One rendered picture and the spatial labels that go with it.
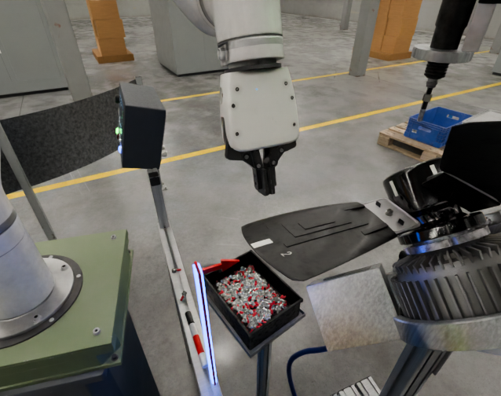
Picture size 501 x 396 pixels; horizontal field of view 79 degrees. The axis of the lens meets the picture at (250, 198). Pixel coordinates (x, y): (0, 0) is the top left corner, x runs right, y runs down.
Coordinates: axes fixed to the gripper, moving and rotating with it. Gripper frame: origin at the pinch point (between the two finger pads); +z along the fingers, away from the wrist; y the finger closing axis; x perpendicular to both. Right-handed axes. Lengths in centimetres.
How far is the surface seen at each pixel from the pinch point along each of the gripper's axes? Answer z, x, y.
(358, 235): 10.9, -4.5, 13.1
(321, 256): 10.7, -7.2, 4.5
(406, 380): 57, 1, 31
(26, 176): 18, 164, -79
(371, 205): 9.9, 2.0, 21.5
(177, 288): 34.0, 32.5, -14.8
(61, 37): -98, 407, -70
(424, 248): 16.2, -6.4, 25.3
